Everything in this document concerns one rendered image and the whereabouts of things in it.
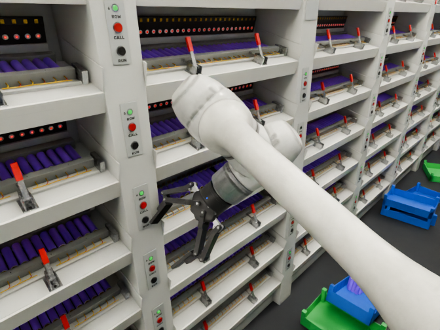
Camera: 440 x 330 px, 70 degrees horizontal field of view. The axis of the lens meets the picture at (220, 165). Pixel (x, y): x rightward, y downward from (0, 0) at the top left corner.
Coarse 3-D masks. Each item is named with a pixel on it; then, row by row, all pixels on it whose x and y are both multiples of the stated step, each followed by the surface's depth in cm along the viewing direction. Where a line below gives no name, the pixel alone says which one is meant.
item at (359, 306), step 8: (344, 280) 157; (336, 288) 151; (344, 288) 158; (328, 296) 144; (336, 296) 141; (344, 296) 151; (352, 296) 152; (360, 296) 154; (336, 304) 141; (344, 304) 139; (352, 304) 136; (360, 304) 146; (368, 304) 148; (352, 312) 136; (360, 312) 134; (368, 312) 132; (376, 312) 136; (360, 320) 134; (368, 320) 132
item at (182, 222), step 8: (168, 184) 102; (256, 192) 113; (184, 208) 94; (168, 216) 91; (176, 216) 91; (184, 216) 92; (192, 216) 92; (168, 224) 88; (176, 224) 89; (184, 224) 89; (192, 224) 93; (168, 232) 86; (176, 232) 89; (184, 232) 92; (168, 240) 88
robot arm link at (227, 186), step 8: (224, 168) 69; (216, 176) 69; (224, 176) 68; (232, 176) 67; (216, 184) 68; (224, 184) 67; (232, 184) 67; (240, 184) 67; (224, 192) 68; (232, 192) 67; (240, 192) 68; (248, 192) 68; (232, 200) 68; (240, 200) 70
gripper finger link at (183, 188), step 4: (188, 184) 75; (192, 184) 75; (196, 184) 76; (172, 188) 77; (176, 188) 77; (180, 188) 76; (184, 188) 76; (188, 188) 75; (160, 192) 79; (164, 192) 78; (168, 192) 78; (172, 192) 77; (176, 192) 78
